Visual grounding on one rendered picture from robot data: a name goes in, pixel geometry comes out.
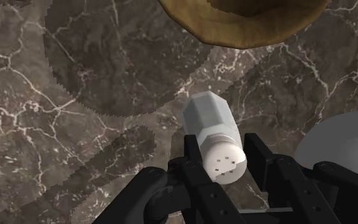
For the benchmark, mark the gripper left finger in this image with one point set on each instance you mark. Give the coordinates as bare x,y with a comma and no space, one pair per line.
197,186

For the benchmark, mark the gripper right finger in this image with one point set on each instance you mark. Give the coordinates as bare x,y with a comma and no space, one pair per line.
293,183

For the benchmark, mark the white salt shaker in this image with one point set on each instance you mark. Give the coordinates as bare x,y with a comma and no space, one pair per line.
214,136

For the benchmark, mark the white round bowl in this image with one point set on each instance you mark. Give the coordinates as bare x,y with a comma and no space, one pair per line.
346,142

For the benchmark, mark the brown wooden bowl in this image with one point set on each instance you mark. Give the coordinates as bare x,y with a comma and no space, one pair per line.
243,23

